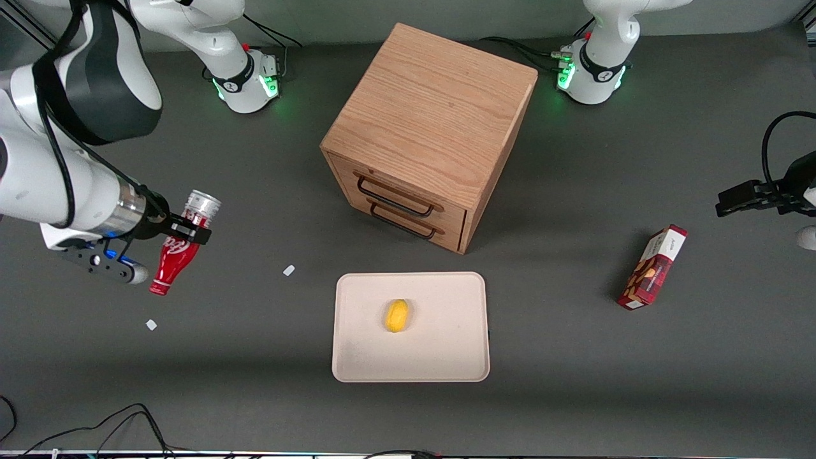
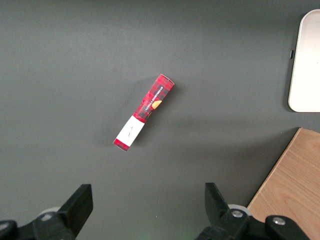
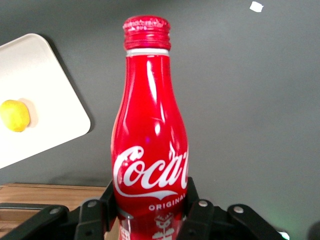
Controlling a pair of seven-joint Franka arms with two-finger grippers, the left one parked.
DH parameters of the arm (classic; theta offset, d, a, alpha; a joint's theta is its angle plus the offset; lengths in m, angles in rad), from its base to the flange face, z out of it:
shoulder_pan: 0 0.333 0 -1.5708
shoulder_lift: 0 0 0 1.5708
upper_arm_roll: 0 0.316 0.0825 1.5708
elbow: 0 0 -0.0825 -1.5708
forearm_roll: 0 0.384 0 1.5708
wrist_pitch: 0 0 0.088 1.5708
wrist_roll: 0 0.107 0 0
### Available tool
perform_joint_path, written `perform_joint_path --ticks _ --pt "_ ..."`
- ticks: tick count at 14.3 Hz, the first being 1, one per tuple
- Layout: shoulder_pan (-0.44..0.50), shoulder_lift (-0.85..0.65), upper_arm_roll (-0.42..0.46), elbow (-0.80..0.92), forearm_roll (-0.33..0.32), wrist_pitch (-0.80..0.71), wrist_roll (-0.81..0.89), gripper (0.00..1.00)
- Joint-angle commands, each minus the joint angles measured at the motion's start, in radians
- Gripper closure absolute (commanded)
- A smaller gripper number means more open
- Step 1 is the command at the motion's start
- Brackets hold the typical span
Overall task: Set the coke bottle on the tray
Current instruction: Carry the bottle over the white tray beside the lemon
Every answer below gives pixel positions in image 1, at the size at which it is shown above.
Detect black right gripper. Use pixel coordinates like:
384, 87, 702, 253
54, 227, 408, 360
131, 190, 213, 247

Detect black left arm base cable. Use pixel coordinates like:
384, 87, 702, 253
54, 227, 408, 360
478, 18, 597, 75

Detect wooden drawer cabinet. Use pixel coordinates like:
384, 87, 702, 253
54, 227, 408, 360
320, 23, 538, 255

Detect black metal drawer handle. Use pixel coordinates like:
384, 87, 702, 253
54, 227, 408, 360
356, 176, 436, 218
369, 202, 438, 241

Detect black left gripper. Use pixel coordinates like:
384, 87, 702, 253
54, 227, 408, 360
715, 151, 816, 218

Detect black arm base cable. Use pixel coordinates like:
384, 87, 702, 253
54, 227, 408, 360
478, 18, 597, 75
237, 15, 304, 78

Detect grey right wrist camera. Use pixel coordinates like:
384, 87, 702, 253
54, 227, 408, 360
60, 245, 151, 286

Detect red coke bottle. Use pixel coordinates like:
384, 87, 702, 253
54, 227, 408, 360
149, 190, 222, 296

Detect beige plastic tray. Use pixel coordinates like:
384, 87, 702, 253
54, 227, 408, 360
331, 272, 490, 383

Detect yellow lemon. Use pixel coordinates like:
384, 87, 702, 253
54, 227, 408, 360
384, 299, 409, 333

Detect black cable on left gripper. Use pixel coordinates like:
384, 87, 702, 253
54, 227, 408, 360
761, 111, 816, 187

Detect red snack box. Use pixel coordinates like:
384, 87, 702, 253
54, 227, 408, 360
617, 224, 689, 311

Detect black cables at table edge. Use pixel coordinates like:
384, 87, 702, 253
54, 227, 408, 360
0, 395, 176, 459

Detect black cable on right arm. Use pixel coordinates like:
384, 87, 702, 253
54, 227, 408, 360
32, 0, 170, 231

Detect black right arm base cable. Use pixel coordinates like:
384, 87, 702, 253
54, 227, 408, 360
237, 15, 304, 78

